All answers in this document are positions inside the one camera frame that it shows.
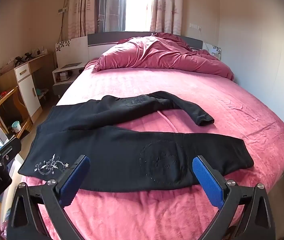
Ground black pants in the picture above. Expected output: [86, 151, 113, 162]
[19, 91, 254, 192]

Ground teal cup on floor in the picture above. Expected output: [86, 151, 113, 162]
[12, 121, 21, 133]

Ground small wooden table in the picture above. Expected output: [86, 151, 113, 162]
[0, 86, 33, 139]

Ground pink bed sheet mattress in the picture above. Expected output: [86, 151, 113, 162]
[59, 67, 284, 239]

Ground wooden desk white cabinet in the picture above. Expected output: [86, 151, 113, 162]
[0, 53, 54, 122]

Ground white nightstand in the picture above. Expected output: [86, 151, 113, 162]
[52, 62, 86, 98]

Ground crimson duvet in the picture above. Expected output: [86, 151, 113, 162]
[94, 33, 235, 81]

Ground dark grey headboard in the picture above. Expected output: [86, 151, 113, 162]
[87, 31, 204, 51]

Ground floral curtain right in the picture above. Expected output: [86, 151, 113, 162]
[150, 0, 183, 35]

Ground floral curtain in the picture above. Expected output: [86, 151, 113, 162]
[150, 0, 183, 35]
[67, 0, 95, 39]

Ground floral curtain left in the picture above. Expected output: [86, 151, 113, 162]
[67, 0, 95, 39]

